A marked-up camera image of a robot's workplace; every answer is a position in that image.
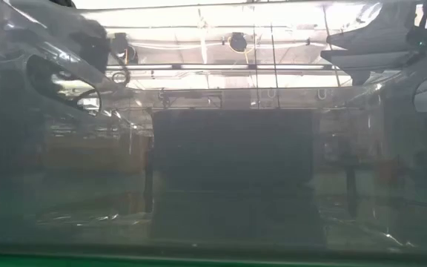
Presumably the clear plastic bin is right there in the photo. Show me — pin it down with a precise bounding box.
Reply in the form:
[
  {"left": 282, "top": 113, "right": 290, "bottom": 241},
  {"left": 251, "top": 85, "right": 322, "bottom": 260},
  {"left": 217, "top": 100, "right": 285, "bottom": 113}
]
[{"left": 0, "top": 0, "right": 427, "bottom": 257}]

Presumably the green table mat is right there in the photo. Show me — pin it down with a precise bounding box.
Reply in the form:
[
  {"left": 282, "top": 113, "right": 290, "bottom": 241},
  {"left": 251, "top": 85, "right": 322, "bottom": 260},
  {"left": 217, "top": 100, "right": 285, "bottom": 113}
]
[{"left": 0, "top": 252, "right": 427, "bottom": 267}]

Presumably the overhead light bar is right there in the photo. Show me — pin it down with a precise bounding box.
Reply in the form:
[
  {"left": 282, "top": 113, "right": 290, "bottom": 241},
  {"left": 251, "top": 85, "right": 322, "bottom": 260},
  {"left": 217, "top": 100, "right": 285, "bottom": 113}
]
[{"left": 105, "top": 62, "right": 335, "bottom": 72}]

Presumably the black overhead camera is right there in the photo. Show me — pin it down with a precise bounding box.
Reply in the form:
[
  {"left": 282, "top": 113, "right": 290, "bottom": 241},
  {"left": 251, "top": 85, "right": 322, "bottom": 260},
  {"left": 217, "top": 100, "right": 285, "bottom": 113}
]
[{"left": 229, "top": 31, "right": 248, "bottom": 53}]

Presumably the black overhead device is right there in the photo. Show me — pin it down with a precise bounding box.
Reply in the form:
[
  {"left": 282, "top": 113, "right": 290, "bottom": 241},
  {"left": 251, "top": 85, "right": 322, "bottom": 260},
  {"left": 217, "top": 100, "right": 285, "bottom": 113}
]
[{"left": 109, "top": 31, "right": 139, "bottom": 65}]

